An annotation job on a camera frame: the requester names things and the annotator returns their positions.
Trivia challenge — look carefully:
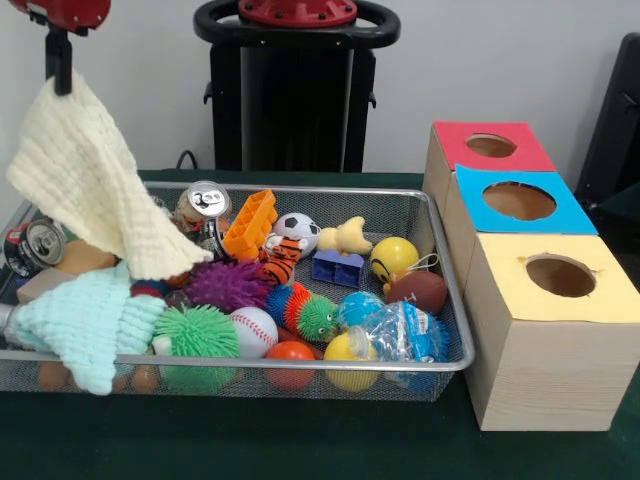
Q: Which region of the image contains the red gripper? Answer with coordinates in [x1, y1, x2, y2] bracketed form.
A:
[7, 0, 111, 96]

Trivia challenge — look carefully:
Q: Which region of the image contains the cream knitted cloth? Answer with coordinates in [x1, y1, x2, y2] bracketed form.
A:
[5, 69, 215, 280]

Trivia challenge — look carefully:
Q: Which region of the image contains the mint green cloth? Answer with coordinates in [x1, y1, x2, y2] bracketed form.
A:
[9, 264, 166, 396]

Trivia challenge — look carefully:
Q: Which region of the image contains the wooden box with three holes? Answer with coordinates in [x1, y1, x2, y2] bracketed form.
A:
[422, 120, 640, 433]

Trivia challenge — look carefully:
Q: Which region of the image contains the orange plastic block tray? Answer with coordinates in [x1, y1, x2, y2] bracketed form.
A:
[222, 188, 279, 250]

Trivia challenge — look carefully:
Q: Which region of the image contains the purple spiky ball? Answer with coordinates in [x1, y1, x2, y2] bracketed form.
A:
[182, 259, 274, 315]

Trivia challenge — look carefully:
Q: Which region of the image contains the small soccer ball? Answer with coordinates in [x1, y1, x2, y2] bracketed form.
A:
[272, 213, 321, 254]

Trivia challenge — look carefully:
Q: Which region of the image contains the striped tiger plush toy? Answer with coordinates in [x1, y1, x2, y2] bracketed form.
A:
[259, 234, 310, 285]

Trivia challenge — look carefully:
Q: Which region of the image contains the green spiky ball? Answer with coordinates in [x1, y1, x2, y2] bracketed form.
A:
[152, 305, 241, 359]

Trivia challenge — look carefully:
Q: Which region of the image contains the white baseball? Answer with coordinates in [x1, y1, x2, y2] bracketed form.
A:
[229, 305, 280, 359]

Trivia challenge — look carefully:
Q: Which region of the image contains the brown toy football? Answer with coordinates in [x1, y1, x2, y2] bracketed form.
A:
[385, 271, 449, 315]

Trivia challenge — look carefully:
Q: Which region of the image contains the blue spiky ball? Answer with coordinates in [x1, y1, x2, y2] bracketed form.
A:
[369, 304, 451, 364]

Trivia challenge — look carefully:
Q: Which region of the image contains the black flat panel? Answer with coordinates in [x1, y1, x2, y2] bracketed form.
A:
[574, 32, 640, 201]

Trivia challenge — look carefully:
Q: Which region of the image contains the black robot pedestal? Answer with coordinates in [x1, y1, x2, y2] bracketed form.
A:
[193, 0, 401, 174]

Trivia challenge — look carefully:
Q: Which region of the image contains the silver wire mesh bin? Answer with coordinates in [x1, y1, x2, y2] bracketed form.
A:
[0, 178, 476, 404]

